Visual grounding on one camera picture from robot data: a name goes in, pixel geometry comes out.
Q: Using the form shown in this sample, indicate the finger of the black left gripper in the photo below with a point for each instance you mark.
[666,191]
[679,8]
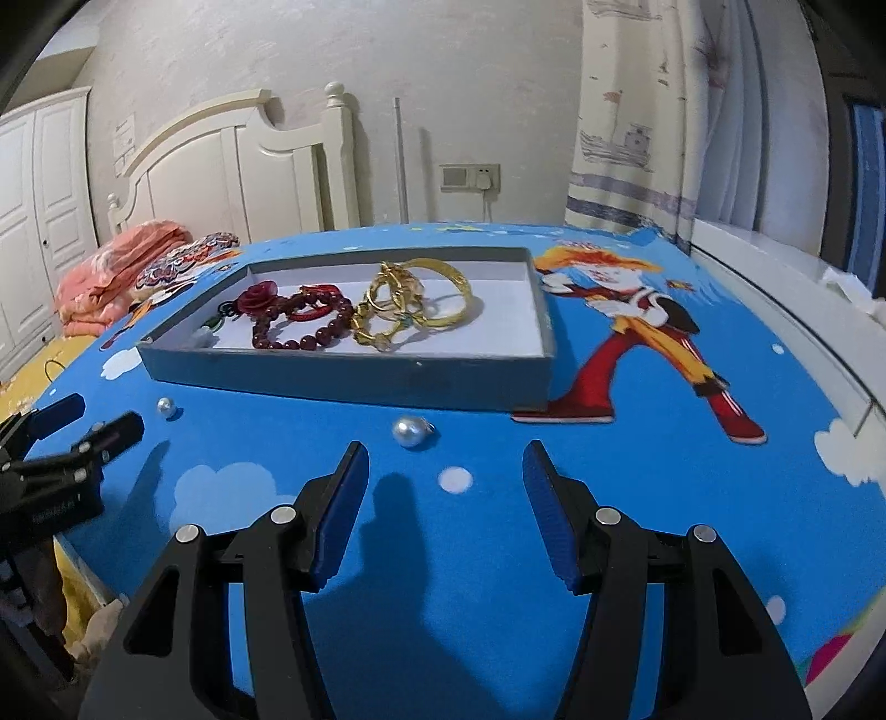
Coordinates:
[94,450]
[48,415]

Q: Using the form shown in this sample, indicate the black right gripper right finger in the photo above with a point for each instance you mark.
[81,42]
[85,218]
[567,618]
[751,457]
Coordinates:
[721,657]

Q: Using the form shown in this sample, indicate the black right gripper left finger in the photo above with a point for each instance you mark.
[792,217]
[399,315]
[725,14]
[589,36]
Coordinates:
[218,628]

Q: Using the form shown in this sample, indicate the red rose brooch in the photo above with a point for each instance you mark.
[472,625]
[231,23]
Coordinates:
[258,298]

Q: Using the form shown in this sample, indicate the gold bamboo bangle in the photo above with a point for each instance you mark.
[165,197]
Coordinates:
[375,325]

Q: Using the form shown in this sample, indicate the large silver pearl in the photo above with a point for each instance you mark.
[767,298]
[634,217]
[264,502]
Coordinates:
[412,432]

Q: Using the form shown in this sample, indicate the gold ring bangles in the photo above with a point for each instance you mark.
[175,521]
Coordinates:
[395,292]

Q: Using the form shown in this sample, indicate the wide gold cuff bangle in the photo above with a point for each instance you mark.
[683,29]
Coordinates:
[442,296]

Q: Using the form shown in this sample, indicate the grey jewelry tray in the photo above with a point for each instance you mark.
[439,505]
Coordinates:
[500,360]

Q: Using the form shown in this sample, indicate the person left hand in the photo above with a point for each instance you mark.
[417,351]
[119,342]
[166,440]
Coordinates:
[38,574]

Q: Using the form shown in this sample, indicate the yellow floral bedsheet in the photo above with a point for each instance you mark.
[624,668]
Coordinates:
[26,385]

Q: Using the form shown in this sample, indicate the small white pearl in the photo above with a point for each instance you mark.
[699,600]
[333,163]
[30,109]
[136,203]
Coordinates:
[166,407]

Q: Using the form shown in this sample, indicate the pink folded blanket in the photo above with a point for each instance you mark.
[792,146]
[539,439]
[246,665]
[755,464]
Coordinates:
[97,292]

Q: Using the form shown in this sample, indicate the patterned pillow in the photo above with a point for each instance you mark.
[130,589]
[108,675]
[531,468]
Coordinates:
[179,262]

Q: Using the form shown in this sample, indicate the white wardrobe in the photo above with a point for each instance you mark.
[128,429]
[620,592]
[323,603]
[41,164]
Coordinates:
[47,222]

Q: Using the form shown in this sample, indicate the blue cartoon table cloth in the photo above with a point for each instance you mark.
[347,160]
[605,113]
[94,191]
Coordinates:
[669,400]

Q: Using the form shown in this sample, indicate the white bed headboard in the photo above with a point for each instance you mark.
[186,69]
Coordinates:
[224,166]

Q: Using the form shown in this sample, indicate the white window sill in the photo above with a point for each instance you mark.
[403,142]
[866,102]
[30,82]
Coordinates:
[841,347]

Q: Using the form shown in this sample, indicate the white tissue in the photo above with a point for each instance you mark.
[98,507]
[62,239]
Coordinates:
[851,289]

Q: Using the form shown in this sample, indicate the ship print curtain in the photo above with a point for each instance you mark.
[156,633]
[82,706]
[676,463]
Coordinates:
[671,121]

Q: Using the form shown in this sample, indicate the white wall pipe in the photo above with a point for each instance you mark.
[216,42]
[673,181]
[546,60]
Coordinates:
[402,193]

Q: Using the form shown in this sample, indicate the wall socket panel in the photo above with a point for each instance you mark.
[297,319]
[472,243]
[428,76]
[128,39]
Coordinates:
[461,177]

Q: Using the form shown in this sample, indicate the dark window frame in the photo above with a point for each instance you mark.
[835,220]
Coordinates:
[850,52]

